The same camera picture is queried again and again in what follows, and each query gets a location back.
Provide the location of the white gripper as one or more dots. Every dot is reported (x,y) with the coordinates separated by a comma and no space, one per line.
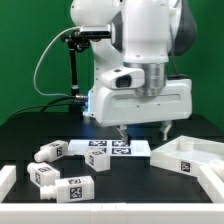
(124,107)

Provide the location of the white square tabletop part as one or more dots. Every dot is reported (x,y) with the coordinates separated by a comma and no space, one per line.
(186,154)

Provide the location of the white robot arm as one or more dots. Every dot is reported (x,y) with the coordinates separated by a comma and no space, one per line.
(133,41)

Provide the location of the white marker sheet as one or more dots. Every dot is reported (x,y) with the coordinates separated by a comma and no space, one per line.
(136,148)

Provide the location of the white U-shaped fence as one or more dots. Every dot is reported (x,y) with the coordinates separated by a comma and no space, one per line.
(164,213)

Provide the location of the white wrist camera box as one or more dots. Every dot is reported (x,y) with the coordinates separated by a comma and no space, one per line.
(123,78)

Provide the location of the black camera stand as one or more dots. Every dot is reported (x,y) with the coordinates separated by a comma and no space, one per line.
(76,44)

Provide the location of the grey background camera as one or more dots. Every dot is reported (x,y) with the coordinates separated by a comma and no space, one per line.
(100,31)

